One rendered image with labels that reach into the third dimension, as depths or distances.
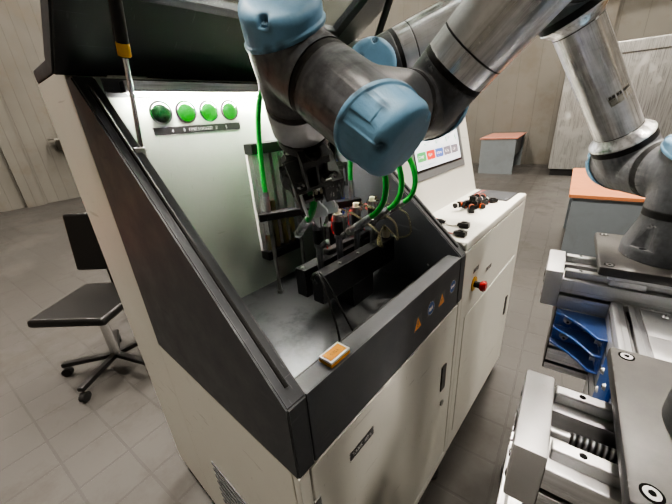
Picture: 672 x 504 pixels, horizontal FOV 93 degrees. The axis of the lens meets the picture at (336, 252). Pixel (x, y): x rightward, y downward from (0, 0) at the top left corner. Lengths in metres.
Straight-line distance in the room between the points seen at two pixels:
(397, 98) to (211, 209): 0.75
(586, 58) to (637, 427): 0.64
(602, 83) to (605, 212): 2.36
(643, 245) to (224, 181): 0.98
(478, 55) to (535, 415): 0.41
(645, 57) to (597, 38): 6.88
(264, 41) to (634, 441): 0.50
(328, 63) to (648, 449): 0.45
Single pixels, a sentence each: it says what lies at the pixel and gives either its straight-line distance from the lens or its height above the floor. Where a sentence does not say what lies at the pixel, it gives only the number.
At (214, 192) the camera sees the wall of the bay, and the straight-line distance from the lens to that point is 0.96.
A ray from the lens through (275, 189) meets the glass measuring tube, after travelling 1.06.
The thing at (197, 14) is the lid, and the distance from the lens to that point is 0.83.
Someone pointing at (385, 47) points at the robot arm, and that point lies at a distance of 0.55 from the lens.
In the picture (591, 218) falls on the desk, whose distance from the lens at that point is 3.19.
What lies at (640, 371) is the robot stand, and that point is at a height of 1.04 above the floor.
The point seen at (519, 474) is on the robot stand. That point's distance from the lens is 0.50.
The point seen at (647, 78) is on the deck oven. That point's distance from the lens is 7.72.
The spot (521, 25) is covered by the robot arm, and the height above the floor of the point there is 1.41.
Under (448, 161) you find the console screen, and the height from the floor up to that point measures 1.14.
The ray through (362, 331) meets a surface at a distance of 0.65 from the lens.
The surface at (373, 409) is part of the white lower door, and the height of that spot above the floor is 0.76.
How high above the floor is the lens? 1.34
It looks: 23 degrees down
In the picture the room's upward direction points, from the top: 4 degrees counter-clockwise
